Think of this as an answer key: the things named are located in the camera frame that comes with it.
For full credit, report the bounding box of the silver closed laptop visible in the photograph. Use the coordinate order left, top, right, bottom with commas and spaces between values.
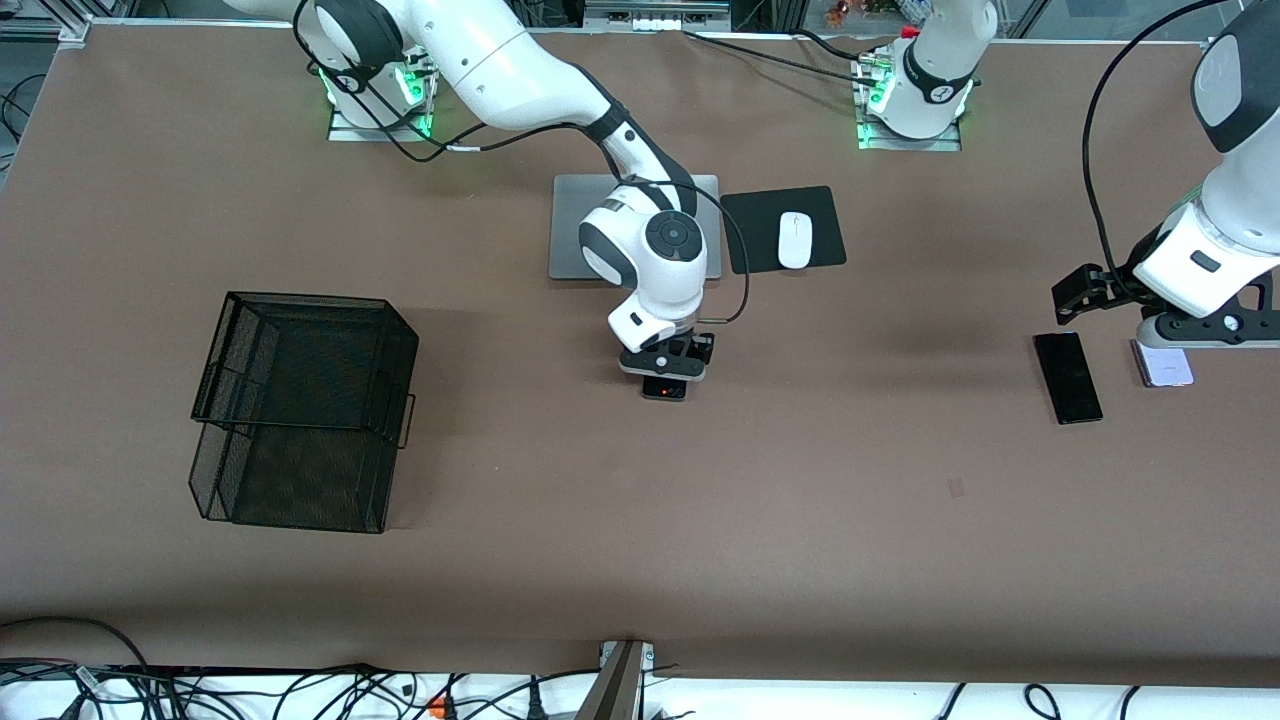
548, 174, 723, 281

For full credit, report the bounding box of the white computer mouse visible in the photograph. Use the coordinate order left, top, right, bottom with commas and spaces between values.
778, 211, 813, 270

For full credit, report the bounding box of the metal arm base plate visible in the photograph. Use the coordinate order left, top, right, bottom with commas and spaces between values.
855, 50, 963, 153
328, 60, 441, 143

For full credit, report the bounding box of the lavender flip phone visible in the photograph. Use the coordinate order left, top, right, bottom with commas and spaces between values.
1132, 340, 1195, 388

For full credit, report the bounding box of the black mouse pad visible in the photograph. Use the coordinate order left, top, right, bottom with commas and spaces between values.
720, 185, 848, 275

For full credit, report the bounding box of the white power strip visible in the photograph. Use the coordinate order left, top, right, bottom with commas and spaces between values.
585, 0, 731, 33

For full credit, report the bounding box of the black arched cable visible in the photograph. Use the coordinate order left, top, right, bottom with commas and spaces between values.
0, 616, 151, 673

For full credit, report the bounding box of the black cable on table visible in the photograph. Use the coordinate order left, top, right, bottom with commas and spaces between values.
795, 28, 881, 63
683, 28, 871, 86

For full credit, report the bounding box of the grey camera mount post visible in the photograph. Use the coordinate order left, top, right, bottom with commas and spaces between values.
573, 640, 657, 720

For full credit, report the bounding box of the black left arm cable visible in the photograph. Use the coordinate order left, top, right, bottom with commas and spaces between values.
1083, 0, 1231, 296

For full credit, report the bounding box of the long black smartphone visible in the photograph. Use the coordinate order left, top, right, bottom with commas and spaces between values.
1033, 332, 1104, 425

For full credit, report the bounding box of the black mesh desk organizer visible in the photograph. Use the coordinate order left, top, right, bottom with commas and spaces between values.
188, 291, 419, 535

